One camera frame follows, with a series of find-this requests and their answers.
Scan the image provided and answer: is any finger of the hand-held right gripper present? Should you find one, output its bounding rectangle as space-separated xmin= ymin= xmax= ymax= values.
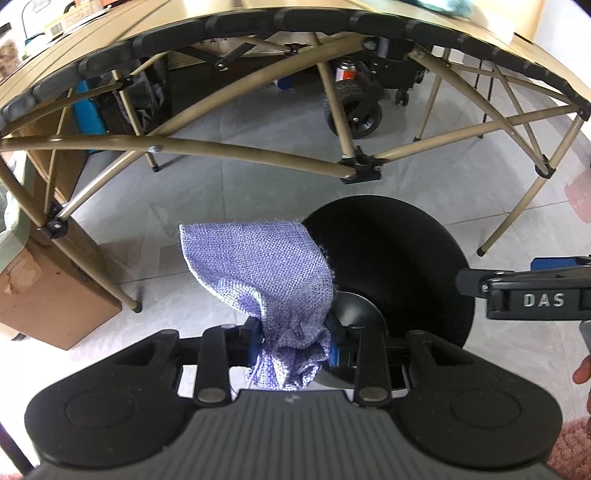
xmin=456 ymin=264 xmax=591 ymax=300
xmin=531 ymin=255 xmax=591 ymax=269

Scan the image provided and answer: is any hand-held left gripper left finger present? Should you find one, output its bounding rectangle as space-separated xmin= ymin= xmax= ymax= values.
xmin=115 ymin=318 xmax=265 ymax=408

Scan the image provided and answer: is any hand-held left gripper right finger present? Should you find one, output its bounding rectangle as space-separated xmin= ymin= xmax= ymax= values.
xmin=326 ymin=315 xmax=467 ymax=409

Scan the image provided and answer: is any purple woven cloth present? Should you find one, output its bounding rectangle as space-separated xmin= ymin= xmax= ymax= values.
xmin=178 ymin=219 xmax=334 ymax=392

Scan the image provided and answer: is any light blue fluffy cloth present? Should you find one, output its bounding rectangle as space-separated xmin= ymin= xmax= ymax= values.
xmin=416 ymin=0 xmax=477 ymax=17

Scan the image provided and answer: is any person's right hand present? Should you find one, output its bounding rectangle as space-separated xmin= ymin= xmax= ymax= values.
xmin=571 ymin=355 xmax=591 ymax=387

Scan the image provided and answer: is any pink fluffy fabric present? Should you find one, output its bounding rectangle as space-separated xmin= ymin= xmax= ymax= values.
xmin=545 ymin=413 xmax=591 ymax=480

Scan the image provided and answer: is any black wheeled cart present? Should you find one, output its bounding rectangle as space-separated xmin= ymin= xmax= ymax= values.
xmin=322 ymin=60 xmax=385 ymax=140

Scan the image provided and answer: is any brown cardboard box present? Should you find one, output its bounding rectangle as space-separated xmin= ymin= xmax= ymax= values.
xmin=0 ymin=217 xmax=123 ymax=352

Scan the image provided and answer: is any black caster base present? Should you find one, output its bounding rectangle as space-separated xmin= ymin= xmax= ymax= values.
xmin=369 ymin=37 xmax=426 ymax=106

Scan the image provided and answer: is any black bag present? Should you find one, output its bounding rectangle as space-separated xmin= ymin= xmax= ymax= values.
xmin=124 ymin=69 xmax=168 ymax=136

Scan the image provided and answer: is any blue box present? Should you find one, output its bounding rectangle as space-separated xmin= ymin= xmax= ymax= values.
xmin=73 ymin=80 xmax=106 ymax=140

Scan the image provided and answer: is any tan folding table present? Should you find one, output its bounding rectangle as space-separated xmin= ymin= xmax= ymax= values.
xmin=0 ymin=0 xmax=591 ymax=315

